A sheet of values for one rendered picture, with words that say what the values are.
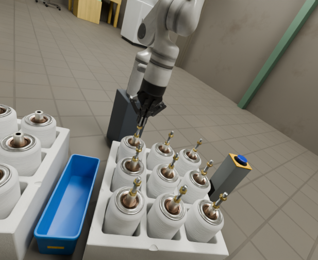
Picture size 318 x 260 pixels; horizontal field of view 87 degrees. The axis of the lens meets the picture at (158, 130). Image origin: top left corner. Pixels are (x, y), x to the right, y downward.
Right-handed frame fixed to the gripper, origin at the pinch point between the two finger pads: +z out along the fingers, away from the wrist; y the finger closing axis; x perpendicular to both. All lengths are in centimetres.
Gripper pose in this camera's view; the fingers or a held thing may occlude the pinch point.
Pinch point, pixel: (141, 119)
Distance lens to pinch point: 58.0
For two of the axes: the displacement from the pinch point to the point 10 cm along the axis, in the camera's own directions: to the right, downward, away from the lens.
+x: -3.0, -6.0, 7.4
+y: 8.9, 1.0, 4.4
